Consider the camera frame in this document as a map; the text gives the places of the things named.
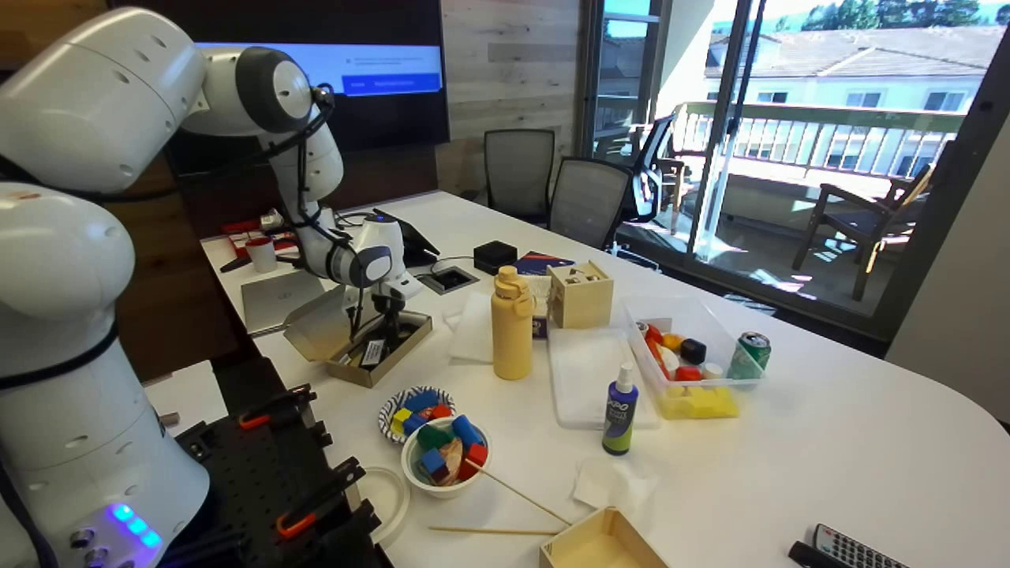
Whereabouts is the black tablet stand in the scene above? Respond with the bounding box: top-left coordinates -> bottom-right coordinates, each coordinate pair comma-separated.
400,218 -> 441,267

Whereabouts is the black office chair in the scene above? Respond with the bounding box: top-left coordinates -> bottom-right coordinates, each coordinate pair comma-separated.
629,108 -> 686,226

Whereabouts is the wall TV screen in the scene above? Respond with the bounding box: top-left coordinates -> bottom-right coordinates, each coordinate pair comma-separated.
103,0 -> 451,179

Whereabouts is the black framed phone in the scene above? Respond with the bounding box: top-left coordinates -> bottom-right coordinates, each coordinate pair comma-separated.
419,262 -> 482,297

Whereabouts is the yellow sponge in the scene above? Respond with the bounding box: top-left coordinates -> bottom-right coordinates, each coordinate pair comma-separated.
655,382 -> 738,424

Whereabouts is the clear plastic tray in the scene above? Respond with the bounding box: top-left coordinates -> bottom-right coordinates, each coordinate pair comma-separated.
546,323 -> 664,433

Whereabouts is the grey mesh office chair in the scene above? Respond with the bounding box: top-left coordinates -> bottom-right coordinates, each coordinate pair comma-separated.
546,155 -> 633,254
482,127 -> 558,224

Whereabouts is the blue and red book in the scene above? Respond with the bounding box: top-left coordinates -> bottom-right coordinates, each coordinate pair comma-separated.
515,250 -> 577,278

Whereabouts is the blue glue bottle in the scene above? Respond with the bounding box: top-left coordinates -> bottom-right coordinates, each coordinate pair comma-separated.
598,362 -> 639,458

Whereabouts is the black remote control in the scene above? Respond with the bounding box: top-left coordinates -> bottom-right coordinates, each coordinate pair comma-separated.
785,522 -> 908,568

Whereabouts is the blue striped cloth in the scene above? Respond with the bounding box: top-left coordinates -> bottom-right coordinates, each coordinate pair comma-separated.
375,382 -> 456,447

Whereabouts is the wooden box with holes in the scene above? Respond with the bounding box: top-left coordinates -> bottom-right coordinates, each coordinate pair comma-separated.
543,258 -> 615,332

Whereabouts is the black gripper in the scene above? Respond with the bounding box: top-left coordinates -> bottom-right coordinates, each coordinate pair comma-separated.
359,281 -> 410,346

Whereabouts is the small black box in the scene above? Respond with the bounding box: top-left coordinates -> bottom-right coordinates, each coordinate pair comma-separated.
469,241 -> 521,278

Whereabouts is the balcony railing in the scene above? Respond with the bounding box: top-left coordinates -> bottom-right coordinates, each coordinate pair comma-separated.
673,101 -> 965,182

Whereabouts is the wooden patio chair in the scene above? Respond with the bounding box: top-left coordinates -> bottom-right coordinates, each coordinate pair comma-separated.
792,138 -> 950,302

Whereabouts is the brown cardboard box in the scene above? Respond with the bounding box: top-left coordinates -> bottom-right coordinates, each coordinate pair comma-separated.
281,287 -> 440,392

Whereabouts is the yellow bottle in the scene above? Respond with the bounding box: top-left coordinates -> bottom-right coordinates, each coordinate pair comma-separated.
489,262 -> 536,386

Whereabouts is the thin wooden stick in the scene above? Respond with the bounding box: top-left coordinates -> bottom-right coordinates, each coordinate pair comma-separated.
427,522 -> 562,539
467,462 -> 573,531

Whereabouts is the white ring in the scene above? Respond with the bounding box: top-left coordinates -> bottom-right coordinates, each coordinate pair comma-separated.
350,465 -> 414,548

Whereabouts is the silver laptop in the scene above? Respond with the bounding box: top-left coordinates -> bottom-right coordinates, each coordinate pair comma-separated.
237,264 -> 328,337

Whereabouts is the white bowl with blocks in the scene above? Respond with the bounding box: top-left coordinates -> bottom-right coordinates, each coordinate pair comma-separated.
399,413 -> 493,499

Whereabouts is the red and white box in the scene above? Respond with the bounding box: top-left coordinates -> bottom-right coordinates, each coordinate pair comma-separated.
220,218 -> 303,272

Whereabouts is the black mounting plate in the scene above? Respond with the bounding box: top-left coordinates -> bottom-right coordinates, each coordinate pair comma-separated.
171,351 -> 399,568

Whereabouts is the clear plastic container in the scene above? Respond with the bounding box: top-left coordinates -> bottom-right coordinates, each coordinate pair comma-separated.
629,313 -> 763,424

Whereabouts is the wooden tray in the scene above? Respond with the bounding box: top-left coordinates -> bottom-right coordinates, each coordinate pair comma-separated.
536,506 -> 673,568

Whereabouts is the green can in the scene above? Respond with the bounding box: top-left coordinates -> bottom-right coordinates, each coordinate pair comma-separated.
722,327 -> 772,386

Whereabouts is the small white cup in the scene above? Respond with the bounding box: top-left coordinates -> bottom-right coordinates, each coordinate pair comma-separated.
246,241 -> 281,278

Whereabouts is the black orange clamp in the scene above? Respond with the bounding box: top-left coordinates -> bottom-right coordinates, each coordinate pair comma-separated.
273,454 -> 370,546
231,382 -> 318,434

